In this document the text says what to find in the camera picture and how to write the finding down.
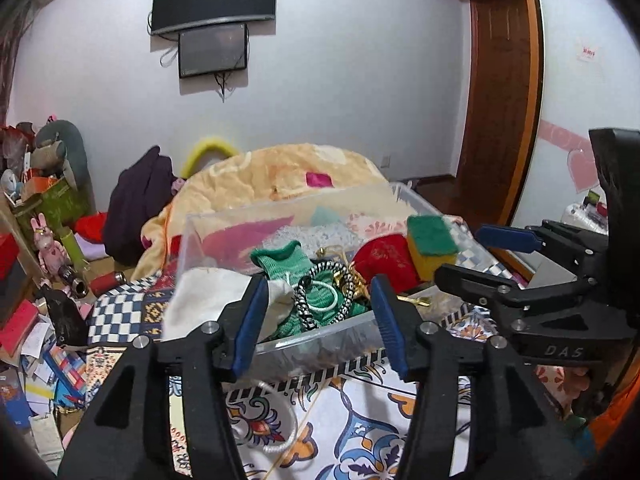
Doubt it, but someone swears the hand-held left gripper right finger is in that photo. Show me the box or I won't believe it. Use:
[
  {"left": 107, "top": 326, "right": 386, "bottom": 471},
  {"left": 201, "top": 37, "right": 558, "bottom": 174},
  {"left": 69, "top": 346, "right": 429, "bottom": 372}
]
[{"left": 369, "top": 274, "right": 583, "bottom": 480}]

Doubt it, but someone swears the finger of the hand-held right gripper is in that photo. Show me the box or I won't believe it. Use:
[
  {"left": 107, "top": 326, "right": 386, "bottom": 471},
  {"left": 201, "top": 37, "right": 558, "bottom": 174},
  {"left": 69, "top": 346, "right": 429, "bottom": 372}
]
[
  {"left": 474, "top": 219, "right": 609, "bottom": 262},
  {"left": 433, "top": 262, "right": 609, "bottom": 334}
]

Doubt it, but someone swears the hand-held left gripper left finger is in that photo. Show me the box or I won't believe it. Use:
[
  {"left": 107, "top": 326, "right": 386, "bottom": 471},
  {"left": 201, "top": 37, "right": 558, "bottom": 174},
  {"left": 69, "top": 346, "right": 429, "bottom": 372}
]
[{"left": 57, "top": 275, "right": 271, "bottom": 480}]

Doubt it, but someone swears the black white striped bracelet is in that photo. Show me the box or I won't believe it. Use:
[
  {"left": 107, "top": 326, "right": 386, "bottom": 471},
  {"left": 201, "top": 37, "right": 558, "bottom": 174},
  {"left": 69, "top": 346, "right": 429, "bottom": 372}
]
[{"left": 292, "top": 259, "right": 358, "bottom": 331}]

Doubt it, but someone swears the red drawstring pouch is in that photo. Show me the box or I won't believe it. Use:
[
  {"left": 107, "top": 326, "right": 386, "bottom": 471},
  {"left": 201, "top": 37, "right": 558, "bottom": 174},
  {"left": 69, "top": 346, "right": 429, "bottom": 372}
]
[{"left": 352, "top": 234, "right": 433, "bottom": 308}]

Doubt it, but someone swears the clear plastic storage box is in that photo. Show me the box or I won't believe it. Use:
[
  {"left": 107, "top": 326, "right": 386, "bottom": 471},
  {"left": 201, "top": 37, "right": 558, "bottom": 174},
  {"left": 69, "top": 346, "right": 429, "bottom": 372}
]
[{"left": 162, "top": 181, "right": 498, "bottom": 386}]

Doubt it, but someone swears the green yellow sponge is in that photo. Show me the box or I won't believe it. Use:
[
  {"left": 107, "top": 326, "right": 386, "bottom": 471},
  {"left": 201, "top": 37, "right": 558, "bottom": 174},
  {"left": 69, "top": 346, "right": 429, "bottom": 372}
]
[{"left": 406, "top": 215, "right": 459, "bottom": 281}]

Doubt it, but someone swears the green knitted pouch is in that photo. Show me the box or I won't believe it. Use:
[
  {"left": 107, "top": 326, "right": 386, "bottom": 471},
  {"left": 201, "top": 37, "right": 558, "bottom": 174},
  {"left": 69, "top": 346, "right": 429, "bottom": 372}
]
[{"left": 250, "top": 241, "right": 373, "bottom": 338}]

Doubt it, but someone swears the pink heart sticker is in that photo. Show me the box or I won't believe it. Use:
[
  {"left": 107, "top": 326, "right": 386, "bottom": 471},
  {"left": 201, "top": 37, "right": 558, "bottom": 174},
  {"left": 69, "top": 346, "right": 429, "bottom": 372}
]
[{"left": 540, "top": 120, "right": 602, "bottom": 194}]

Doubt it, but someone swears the pink red cloth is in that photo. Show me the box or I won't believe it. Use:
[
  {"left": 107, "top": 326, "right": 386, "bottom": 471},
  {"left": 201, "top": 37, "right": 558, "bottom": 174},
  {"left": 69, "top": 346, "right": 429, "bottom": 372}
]
[{"left": 200, "top": 220, "right": 297, "bottom": 262}]

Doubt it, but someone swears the white lace cloth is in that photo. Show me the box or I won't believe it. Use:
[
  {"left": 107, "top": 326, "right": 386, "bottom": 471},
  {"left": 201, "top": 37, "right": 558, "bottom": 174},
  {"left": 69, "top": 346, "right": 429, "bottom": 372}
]
[{"left": 270, "top": 224, "right": 362, "bottom": 257}]

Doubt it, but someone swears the patterned bed sheet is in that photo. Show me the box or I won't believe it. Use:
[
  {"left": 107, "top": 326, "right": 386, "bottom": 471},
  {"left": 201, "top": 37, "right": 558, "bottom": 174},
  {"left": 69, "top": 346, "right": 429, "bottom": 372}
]
[{"left": 85, "top": 270, "right": 551, "bottom": 480}]

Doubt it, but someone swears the teal cloth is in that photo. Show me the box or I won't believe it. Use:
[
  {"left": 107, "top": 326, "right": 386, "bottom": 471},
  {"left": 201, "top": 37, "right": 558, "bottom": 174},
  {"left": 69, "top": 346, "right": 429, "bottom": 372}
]
[{"left": 310, "top": 205, "right": 347, "bottom": 227}]

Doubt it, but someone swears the red flask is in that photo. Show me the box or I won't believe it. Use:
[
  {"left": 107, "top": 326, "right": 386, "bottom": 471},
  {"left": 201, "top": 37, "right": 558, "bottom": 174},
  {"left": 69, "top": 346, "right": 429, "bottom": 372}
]
[{"left": 90, "top": 271, "right": 127, "bottom": 297}]

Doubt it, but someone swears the yellow fleece blanket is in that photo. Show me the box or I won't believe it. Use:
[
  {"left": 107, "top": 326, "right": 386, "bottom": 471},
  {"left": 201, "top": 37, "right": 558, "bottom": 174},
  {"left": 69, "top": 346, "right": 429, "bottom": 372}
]
[{"left": 140, "top": 144, "right": 466, "bottom": 281}]

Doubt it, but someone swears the dark purple coat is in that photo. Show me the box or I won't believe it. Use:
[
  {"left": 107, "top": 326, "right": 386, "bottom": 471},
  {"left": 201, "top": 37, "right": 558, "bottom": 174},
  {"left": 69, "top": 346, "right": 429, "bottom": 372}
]
[{"left": 102, "top": 146, "right": 176, "bottom": 266}]

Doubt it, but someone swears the orange garment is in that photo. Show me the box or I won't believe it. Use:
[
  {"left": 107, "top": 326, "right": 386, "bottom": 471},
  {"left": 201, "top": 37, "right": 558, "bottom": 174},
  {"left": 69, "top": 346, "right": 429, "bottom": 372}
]
[{"left": 587, "top": 372, "right": 640, "bottom": 463}]

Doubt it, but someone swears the black bag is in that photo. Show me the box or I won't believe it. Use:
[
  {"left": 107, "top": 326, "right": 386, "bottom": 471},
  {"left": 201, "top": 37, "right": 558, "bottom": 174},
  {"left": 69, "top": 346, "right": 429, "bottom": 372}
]
[{"left": 37, "top": 287, "right": 89, "bottom": 349}]

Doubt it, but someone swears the green tube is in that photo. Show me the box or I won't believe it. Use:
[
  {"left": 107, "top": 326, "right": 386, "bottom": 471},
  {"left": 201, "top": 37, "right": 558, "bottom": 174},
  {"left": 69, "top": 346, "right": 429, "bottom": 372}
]
[{"left": 59, "top": 227, "right": 84, "bottom": 272}]

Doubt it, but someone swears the pink bunny toy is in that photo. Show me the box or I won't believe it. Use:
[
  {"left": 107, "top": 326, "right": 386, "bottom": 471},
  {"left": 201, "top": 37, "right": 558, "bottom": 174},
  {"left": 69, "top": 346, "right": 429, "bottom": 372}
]
[{"left": 30, "top": 212, "right": 66, "bottom": 281}]

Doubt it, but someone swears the pile of books and papers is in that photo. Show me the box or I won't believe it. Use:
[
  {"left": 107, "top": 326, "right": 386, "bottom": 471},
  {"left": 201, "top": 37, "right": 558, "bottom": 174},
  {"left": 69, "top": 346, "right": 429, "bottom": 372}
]
[{"left": 0, "top": 300, "right": 96, "bottom": 463}]

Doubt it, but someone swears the green gift bag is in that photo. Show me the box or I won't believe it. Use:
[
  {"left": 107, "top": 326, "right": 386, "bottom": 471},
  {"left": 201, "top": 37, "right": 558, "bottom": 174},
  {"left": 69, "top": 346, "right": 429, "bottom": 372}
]
[{"left": 12, "top": 177, "right": 93, "bottom": 231}]

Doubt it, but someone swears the red box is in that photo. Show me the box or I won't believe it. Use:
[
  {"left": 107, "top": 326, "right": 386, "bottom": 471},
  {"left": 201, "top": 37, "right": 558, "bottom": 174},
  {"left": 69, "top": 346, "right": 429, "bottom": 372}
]
[{"left": 0, "top": 232, "right": 21, "bottom": 286}]

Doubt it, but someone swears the grey plush toy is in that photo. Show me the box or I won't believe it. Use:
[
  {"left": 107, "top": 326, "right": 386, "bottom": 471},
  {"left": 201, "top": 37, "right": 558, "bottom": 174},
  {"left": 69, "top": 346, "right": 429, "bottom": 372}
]
[{"left": 34, "top": 120, "right": 92, "bottom": 196}]

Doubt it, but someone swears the striped pink curtain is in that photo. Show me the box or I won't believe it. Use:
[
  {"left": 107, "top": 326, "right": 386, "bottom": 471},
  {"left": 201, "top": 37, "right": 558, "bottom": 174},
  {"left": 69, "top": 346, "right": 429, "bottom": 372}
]
[{"left": 0, "top": 10, "right": 32, "bottom": 128}]

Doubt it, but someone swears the white cord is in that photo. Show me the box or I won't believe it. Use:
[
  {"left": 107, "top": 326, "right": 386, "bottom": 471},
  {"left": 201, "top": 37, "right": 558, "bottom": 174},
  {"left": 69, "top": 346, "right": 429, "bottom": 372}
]
[{"left": 227, "top": 382, "right": 304, "bottom": 457}]

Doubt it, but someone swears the yellow plush ring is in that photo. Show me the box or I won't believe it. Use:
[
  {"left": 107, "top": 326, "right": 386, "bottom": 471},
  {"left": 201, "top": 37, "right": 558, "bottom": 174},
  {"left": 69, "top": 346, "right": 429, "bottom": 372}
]
[{"left": 181, "top": 136, "right": 240, "bottom": 178}]

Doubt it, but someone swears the small black wall monitor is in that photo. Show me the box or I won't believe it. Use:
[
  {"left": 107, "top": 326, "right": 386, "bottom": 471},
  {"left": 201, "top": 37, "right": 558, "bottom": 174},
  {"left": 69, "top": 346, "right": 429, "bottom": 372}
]
[{"left": 178, "top": 22, "right": 249, "bottom": 79}]

